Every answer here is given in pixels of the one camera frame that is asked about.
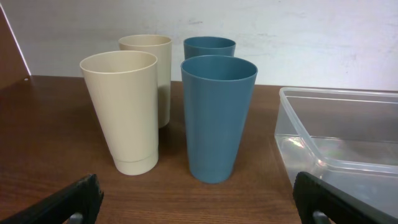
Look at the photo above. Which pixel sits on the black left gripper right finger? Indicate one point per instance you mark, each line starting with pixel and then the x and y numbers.
pixel 319 202

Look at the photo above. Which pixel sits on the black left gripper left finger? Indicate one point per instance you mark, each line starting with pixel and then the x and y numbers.
pixel 83 198

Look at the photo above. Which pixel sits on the blue plastic cup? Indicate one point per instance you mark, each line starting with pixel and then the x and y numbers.
pixel 217 92
pixel 208 45

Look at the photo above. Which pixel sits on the clear plastic container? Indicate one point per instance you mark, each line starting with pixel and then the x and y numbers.
pixel 345 138

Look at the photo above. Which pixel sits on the front beige plastic cup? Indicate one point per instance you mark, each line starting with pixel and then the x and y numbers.
pixel 123 88

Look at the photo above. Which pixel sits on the beige plastic cup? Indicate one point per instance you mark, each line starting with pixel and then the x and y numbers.
pixel 123 88
pixel 161 47

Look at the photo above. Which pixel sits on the rear beige plastic cup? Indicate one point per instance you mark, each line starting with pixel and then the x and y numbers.
pixel 161 47

